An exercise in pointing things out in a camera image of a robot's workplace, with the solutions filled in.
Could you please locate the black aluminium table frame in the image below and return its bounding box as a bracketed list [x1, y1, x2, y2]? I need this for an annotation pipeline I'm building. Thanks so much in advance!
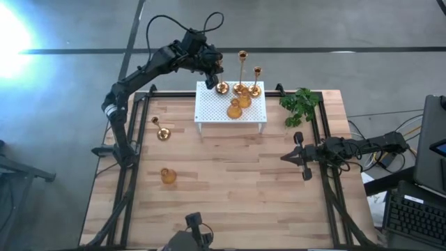
[79, 83, 379, 251]

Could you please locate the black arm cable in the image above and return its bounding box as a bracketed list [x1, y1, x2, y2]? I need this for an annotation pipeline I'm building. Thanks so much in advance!
[313, 139, 365, 175]
[145, 11, 225, 63]

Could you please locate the dark metal stand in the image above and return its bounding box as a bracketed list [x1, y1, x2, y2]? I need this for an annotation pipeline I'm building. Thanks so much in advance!
[0, 139, 56, 251]

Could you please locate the tall brass candlestick holder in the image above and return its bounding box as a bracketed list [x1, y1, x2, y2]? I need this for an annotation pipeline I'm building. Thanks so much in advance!
[215, 59, 231, 96]
[233, 50, 249, 96]

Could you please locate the black computer keyboard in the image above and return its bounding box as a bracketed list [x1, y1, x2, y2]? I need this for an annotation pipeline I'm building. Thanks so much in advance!
[382, 190, 446, 249]

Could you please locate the small device with blue screen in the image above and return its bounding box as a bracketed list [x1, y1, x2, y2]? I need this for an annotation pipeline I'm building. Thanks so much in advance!
[429, 138, 446, 158]

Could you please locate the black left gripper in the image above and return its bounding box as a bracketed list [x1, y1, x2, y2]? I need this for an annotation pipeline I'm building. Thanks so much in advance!
[200, 48, 224, 90]

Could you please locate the short brass candlestick holder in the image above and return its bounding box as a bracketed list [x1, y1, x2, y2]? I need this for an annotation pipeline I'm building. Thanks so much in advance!
[151, 116, 172, 142]
[248, 66, 263, 98]

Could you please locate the black side desk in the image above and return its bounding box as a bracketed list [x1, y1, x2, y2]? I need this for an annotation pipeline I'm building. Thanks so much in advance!
[364, 166, 446, 251]

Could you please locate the black computer monitor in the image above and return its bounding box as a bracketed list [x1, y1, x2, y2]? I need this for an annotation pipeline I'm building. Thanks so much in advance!
[414, 94, 446, 199]

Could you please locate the white perforated metal shelf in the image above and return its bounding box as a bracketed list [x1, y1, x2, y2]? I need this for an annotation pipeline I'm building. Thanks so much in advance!
[194, 81, 268, 135]

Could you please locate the green leafy plant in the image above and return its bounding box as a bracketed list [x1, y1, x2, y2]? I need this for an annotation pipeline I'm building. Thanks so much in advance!
[278, 87, 321, 128]

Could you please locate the amber ribbed glass candle holder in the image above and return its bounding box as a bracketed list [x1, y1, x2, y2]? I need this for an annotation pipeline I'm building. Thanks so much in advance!
[226, 98, 243, 120]
[237, 87, 252, 109]
[160, 167, 178, 185]

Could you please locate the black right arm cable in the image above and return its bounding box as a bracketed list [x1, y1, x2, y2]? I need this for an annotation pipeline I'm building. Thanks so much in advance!
[313, 139, 365, 175]

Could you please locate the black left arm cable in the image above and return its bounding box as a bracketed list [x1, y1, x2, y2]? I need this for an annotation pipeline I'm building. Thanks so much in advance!
[145, 11, 225, 63]

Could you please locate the black camera device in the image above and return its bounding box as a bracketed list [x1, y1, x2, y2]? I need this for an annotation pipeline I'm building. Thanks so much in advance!
[157, 211, 214, 251]

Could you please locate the white paper sheet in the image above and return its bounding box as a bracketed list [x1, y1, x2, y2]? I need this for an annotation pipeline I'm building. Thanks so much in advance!
[361, 173, 388, 229]

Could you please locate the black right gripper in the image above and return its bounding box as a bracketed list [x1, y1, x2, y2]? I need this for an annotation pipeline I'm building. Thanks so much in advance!
[280, 131, 325, 181]

